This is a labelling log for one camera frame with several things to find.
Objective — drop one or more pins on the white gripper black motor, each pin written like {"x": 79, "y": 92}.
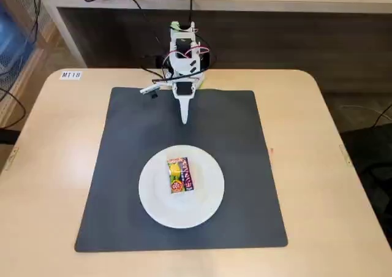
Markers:
{"x": 184, "y": 89}

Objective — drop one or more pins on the lemon candy box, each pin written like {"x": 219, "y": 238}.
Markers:
{"x": 180, "y": 176}

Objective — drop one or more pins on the white five-joint robot arm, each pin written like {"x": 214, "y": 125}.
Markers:
{"x": 183, "y": 64}

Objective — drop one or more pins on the white round dish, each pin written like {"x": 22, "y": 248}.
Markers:
{"x": 153, "y": 197}

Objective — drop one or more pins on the dark grey square mat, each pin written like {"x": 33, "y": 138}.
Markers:
{"x": 229, "y": 136}

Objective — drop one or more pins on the white MT18 label sticker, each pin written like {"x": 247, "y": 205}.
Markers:
{"x": 70, "y": 75}

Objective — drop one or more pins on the beige counter desk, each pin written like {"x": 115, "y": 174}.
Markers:
{"x": 275, "y": 1}

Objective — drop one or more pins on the metal table edge latch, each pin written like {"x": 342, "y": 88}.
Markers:
{"x": 345, "y": 155}

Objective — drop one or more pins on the black chair part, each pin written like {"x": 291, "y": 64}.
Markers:
{"x": 8, "y": 136}

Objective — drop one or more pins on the blue plastic container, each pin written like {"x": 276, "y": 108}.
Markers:
{"x": 13, "y": 35}

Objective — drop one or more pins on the black office chair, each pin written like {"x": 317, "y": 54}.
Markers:
{"x": 376, "y": 166}

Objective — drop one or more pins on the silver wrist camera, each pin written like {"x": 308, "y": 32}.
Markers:
{"x": 150, "y": 89}

